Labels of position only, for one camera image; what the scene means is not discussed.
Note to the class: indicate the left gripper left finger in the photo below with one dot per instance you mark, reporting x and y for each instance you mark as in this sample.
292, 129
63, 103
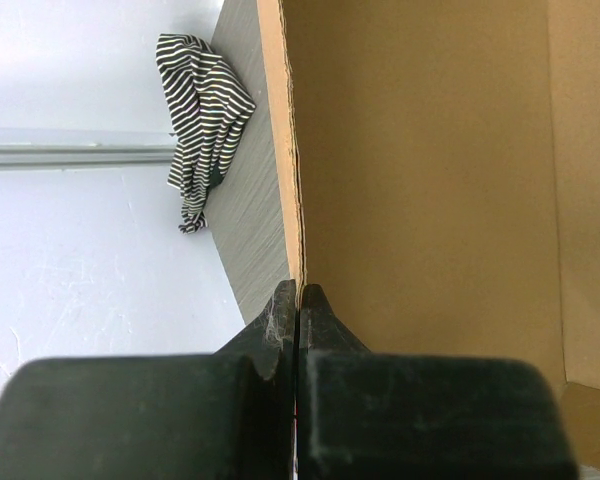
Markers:
224, 415

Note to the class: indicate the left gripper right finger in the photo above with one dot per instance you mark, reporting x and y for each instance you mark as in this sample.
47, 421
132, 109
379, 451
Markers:
365, 415

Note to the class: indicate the brown cardboard box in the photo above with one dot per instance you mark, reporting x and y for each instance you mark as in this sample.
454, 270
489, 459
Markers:
440, 163

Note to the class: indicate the black white striped cloth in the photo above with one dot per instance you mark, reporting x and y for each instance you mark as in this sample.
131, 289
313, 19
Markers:
209, 109

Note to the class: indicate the left aluminium frame post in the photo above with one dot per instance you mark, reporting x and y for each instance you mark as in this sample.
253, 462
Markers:
33, 148

